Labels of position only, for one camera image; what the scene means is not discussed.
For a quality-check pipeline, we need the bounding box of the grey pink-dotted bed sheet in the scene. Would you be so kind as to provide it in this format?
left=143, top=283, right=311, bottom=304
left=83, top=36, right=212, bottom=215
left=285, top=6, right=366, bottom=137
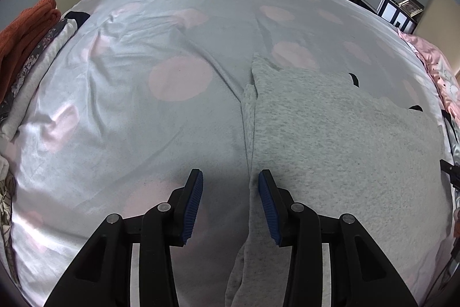
left=5, top=0, right=451, bottom=306

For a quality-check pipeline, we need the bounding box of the light grey sweatshirt black collar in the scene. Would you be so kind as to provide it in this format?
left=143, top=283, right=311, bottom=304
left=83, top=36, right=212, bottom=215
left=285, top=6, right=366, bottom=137
left=225, top=56, right=452, bottom=306

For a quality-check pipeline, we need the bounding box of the light pink cloud pillow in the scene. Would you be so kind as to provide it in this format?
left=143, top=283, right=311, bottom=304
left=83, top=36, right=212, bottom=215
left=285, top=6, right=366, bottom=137
left=398, top=31, right=459, bottom=125

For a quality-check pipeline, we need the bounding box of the cream padded headboard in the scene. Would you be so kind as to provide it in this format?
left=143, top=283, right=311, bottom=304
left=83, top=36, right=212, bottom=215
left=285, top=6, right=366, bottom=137
left=413, top=0, right=460, bottom=76

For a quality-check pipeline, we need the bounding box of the orange folded garment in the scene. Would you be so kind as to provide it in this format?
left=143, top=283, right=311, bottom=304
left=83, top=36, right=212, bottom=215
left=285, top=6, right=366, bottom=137
left=0, top=0, right=61, bottom=100

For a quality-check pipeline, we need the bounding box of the white black bedside cabinet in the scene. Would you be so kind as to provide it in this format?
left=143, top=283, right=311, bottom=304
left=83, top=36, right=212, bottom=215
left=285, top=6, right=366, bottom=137
left=350, top=0, right=424, bottom=34

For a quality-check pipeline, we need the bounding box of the grey jacket with black trim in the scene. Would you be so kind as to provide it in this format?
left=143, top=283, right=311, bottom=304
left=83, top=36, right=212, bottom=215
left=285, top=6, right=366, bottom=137
left=441, top=110, right=460, bottom=166

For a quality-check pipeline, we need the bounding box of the stack of white folded clothes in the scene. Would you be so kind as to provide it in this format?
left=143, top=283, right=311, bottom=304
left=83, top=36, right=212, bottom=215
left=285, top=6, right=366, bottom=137
left=1, top=11, right=91, bottom=142

